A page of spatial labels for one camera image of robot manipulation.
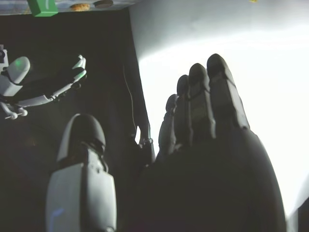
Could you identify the green letter block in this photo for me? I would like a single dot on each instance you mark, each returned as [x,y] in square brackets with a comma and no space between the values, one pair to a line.
[39,7]

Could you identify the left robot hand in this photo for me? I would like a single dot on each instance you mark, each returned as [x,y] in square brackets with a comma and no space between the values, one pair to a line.
[205,183]

